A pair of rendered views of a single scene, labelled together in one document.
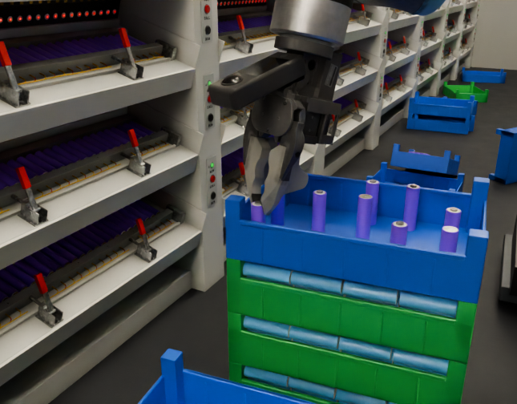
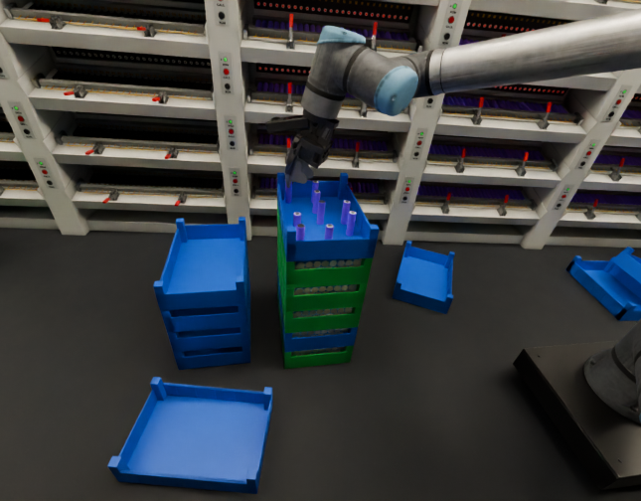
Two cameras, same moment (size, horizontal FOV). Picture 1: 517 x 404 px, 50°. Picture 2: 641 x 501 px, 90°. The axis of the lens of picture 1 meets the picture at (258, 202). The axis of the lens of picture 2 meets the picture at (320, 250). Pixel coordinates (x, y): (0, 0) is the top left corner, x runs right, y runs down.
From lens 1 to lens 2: 79 cm
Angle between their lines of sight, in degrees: 50
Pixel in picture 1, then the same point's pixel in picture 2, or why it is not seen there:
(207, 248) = (392, 224)
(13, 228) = (277, 160)
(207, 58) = (424, 118)
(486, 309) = (501, 363)
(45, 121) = not seen: hidden behind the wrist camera
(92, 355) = not seen: hidden behind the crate
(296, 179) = (298, 177)
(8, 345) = (266, 203)
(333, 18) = (312, 101)
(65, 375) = not seen: hidden behind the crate
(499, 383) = (426, 380)
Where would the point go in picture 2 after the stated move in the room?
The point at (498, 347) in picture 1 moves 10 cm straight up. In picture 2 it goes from (463, 375) to (475, 354)
